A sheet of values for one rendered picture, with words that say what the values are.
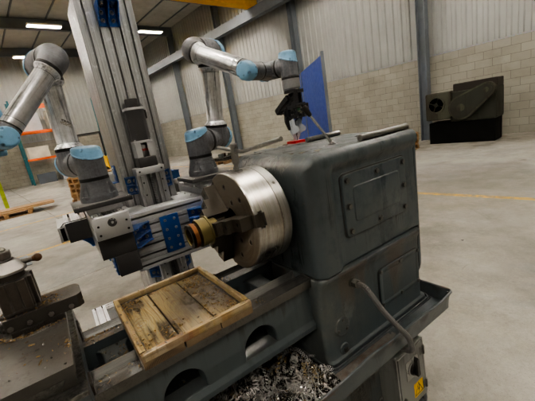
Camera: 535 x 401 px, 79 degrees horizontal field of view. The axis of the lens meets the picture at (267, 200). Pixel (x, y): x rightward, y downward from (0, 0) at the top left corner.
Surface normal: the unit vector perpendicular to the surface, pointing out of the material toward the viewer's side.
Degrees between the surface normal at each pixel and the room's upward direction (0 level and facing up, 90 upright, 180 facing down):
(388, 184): 90
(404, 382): 87
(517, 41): 90
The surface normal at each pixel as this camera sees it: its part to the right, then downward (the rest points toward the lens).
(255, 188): 0.31, -0.57
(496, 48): -0.72, 0.28
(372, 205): 0.58, 0.11
